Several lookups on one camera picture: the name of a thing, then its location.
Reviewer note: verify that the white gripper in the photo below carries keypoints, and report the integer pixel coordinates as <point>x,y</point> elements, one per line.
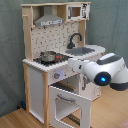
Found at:
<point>77,65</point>

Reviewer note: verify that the white oven door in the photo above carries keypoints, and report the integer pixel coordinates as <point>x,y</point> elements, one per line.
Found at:
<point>62,103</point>

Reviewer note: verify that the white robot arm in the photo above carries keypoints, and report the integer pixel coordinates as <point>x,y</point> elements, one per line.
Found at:
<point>110,70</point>

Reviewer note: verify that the wooden toy kitchen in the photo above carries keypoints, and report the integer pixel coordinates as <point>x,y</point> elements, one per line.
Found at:
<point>58,38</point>

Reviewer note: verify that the grey toy sink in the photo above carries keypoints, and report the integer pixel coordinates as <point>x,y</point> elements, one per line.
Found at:
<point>79,51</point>

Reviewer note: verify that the black toy stovetop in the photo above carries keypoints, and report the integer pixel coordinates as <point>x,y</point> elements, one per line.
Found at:
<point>59,58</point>

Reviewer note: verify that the small metal pot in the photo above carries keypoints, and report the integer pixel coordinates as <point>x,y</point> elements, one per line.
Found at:
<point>48,56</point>

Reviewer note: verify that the grey backdrop curtain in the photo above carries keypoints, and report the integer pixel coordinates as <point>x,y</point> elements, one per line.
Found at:
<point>107,27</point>

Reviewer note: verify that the white toy microwave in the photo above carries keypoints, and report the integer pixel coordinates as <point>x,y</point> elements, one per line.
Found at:
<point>78,11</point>

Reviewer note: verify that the grey range hood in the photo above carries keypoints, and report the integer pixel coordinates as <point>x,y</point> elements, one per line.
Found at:
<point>48,18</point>

